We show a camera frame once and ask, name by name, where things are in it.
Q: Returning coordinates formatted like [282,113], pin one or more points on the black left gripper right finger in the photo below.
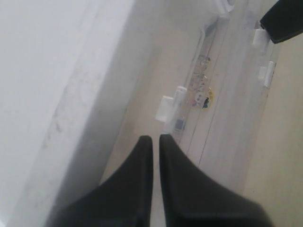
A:
[192,199]

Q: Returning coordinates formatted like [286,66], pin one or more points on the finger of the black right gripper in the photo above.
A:
[284,20]

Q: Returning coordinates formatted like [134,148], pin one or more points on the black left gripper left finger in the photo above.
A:
[123,200]

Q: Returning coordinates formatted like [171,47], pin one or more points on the panda keychain with black strap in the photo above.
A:
[197,91]

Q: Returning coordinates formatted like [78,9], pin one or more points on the top left small drawer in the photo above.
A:
[185,31]

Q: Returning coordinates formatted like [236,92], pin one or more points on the white translucent drawer cabinet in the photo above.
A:
[68,69]

